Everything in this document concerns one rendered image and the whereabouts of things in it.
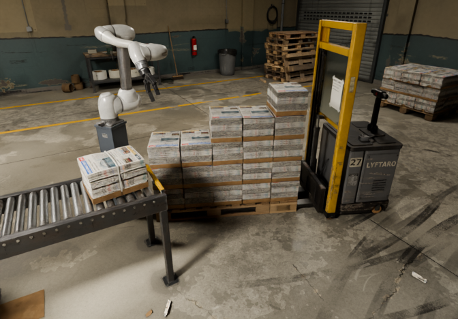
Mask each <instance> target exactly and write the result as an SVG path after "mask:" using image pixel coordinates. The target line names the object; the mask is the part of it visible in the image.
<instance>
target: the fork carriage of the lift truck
mask: <svg viewBox="0 0 458 319"><path fill-rule="evenodd" d="M300 172H301V173H300V180H299V181H300V185H301V187H303V188H304V190H305V193H306V194H307V197H308V198H310V199H311V201H312V202H313V206H314V208H315V209H316V211H317V212H318V213H321V212H322V211H323V206H324V197H325V192H326V188H325V186H324V185H323V183H322V182H321V180H319V178H318V177H317V175H316V174H315V172H314V171H313V170H312V169H311V167H310V166H309V164H308V163H307V162H306V161H305V160H301V171H300Z"/></svg>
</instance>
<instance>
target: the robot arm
mask: <svg viewBox="0 0 458 319"><path fill-rule="evenodd" d="M95 36H96V38H97V39H98V40H100V41H101V42H104V43H106V44H112V45H114V46H116V47H117V57H118V64H119V76H120V83H121V88H120V89H119V92H118V96H115V95H114V94H113V93H110V92H106V93H102V94H101V95H100V96H99V99H98V110H99V114H100V119H101V121H99V122H97V123H96V125H99V126H108V127H112V126H114V125H116V124H118V123H121V122H124V119H119V116H118V114H119V113H121V112H127V111H131V110H134V109H136V108H137V107H139V106H140V105H141V103H142V99H141V96H140V95H139V94H138V93H137V92H136V90H135V89H134V88H133V87H132V76H131V68H130V58H129V56H130V57H131V60H132V61H133V63H134V65H135V66H136V69H137V71H138V72H139V73H140V76H141V77H142V78H144V81H143V82H144V86H145V90H146V93H147V94H148V95H149V98H150V100H151V102H154V101H155V99H154V97H153V94H152V92H151V88H150V84H152V86H153V89H154V92H155V94H156V95H160V92H159V89H158V88H157V85H156V83H157V82H156V80H155V79H154V77H153V76H152V74H151V72H150V69H149V64H148V62H147V61H157V60H161V59H164V58H166V57H167V55H168V50H167V48H166V47H165V46H163V45H161V44H152V43H150V44H143V43H140V42H137V41H132V40H133V39H134V38H135V31H134V29H133V28H132V27H130V26H127V25H106V26H98V27H96V28H95Z"/></svg>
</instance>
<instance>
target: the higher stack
mask: <svg viewBox="0 0 458 319"><path fill-rule="evenodd" d="M267 95H268V96H267V102H268V103H269V104H270V105H271V106H272V107H273V108H274V110H275V111H276V112H283V111H300V110H307V109H308V107H307V105H308V103H307V101H308V95H309V91H308V90H307V89H306V88H304V87H303V86H301V85H300V84H299V83H297V82H272V83H269V84H268V92H267ZM266 107H267V108H268V109H269V110H270V111H271V109H270V108H269V107H268V106H266ZM271 113H272V114H273V116H274V117H275V122H274V130H273V131H274V132H273V134H274V135H275V136H283V135H297V134H304V133H305V126H306V120H305V119H306V116H305V115H293V116H278V117H276V116H275V114H274V113H273V112H272V111H271ZM302 153H303V139H302V138H299V139H285V140H274V139H273V158H276V157H300V156H302ZM272 163H273V164H272V174H271V178H272V179H278V178H290V177H299V176H300V173H301V172H300V171H301V160H297V161H284V162H272ZM299 185H300V181H284V182H273V183H272V182H271V183H270V187H271V193H270V197H271V198H285V197H296V196H298V191H299ZM296 206H297V200H286V201H277V202H271V201H270V209H269V213H285V212H294V211H296Z"/></svg>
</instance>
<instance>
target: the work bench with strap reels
mask: <svg viewBox="0 0 458 319"><path fill-rule="evenodd" d="M106 53H107V51H104V52H97V53H87V52H84V53H83V55H84V56H85V61H86V65H87V71H88V75H89V82H90V86H91V87H90V88H93V93H97V92H96V91H95V85H94V84H101V83H108V82H120V76H119V69H112V70H108V73H109V76H107V73H106V70H94V71H92V69H91V62H90V60H91V59H109V58H112V57H113V58H118V57H117V51H113V52H112V53H113V55H107V54H106ZM90 54H92V55H90ZM149 69H150V72H151V74H152V76H153V77H154V78H158V79H159V85H162V84H161V77H160V69H159V60H157V72H158V74H157V73H155V68H154V67H153V61H151V66H149ZM131 76H132V80H139V79H144V78H142V77H141V76H140V73H139V72H138V71H137V69H136V67H131Z"/></svg>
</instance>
